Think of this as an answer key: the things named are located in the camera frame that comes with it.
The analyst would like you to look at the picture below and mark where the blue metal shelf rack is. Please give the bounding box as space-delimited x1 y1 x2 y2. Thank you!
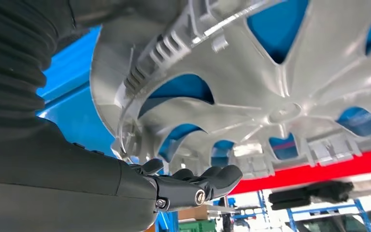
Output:
35 0 371 161
286 198 371 232

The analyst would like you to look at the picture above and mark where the brown cardboard box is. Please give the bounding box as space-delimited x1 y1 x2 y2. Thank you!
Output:
177 204 209 221

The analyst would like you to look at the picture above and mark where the green plastic crate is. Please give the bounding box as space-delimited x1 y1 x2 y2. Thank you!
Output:
178 219 217 232

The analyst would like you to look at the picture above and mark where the black oblong object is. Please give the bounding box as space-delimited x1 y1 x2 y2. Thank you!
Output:
268 180 355 211

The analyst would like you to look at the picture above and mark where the red barrier belt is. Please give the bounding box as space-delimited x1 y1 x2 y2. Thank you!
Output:
229 146 371 196

